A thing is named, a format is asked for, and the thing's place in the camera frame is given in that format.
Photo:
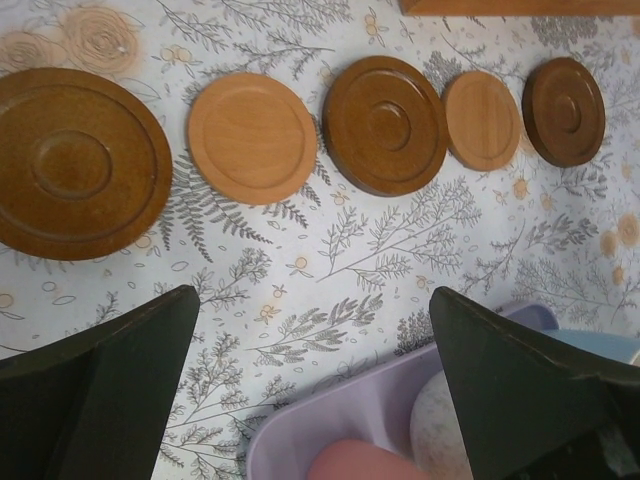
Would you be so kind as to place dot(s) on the pink cup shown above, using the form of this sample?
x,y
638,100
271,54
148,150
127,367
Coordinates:
x,y
355,459

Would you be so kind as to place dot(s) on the beige speckled cup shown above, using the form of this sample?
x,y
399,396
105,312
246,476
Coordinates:
x,y
436,440

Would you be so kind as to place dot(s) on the light blue cup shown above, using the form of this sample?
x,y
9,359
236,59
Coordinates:
x,y
611,346

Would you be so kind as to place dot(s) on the light wooden coaster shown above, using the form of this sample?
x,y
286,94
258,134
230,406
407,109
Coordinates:
x,y
483,121
252,138

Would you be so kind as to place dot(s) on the dark wooden coaster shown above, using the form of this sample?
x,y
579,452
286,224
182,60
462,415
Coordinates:
x,y
86,169
384,126
563,112

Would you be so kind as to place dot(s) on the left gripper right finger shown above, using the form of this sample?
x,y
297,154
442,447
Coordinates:
x,y
530,406

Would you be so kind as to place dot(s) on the lilac plastic tray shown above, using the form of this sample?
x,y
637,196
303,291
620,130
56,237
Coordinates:
x,y
374,407

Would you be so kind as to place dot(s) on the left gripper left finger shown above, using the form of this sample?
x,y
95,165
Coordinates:
x,y
95,405

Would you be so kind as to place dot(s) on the orange wooden compartment box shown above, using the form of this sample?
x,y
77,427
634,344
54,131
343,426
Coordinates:
x,y
520,7

